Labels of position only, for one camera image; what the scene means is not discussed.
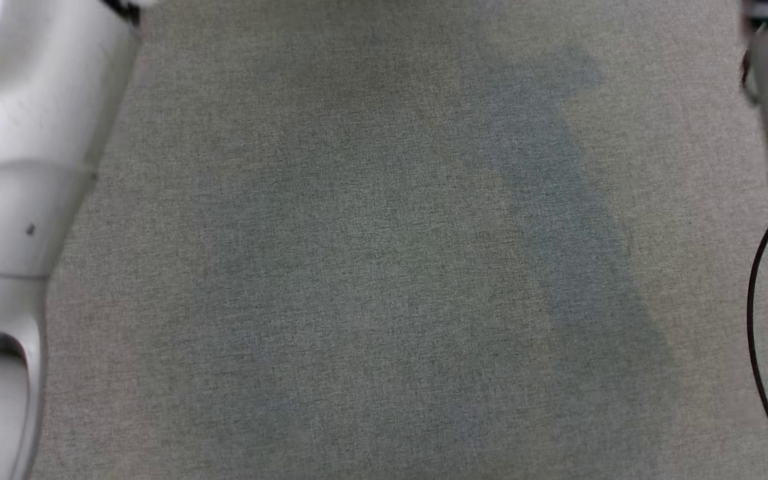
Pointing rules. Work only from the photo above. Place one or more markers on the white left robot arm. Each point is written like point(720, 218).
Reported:
point(10, 166)

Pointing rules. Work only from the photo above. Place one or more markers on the grey fabric upholstered platform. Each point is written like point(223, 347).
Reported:
point(390, 266)

